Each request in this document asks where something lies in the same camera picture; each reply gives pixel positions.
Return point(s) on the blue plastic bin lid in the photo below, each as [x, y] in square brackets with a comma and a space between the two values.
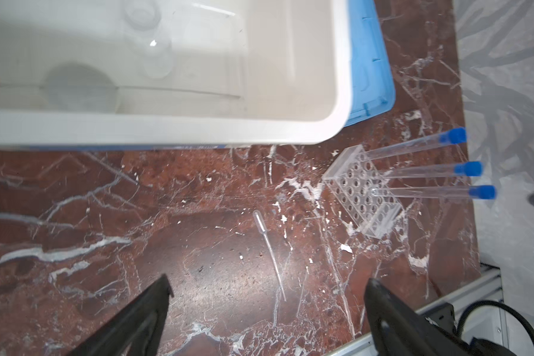
[373, 90]

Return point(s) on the white plastic storage bin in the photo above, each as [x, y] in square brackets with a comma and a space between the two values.
[290, 59]

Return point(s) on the small clear glass beaker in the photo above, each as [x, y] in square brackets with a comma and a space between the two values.
[147, 38]

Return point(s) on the blue capped test tube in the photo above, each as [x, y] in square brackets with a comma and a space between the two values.
[468, 169]
[452, 137]
[480, 192]

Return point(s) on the clear acrylic test tube rack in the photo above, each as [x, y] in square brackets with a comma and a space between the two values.
[362, 192]

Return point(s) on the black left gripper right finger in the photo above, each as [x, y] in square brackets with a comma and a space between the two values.
[397, 330]

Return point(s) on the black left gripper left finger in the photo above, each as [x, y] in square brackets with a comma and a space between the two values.
[135, 330]

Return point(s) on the clear plastic pipette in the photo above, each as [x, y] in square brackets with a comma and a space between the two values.
[261, 225]

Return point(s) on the thin glass stirring rod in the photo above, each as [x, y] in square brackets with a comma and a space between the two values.
[116, 87]

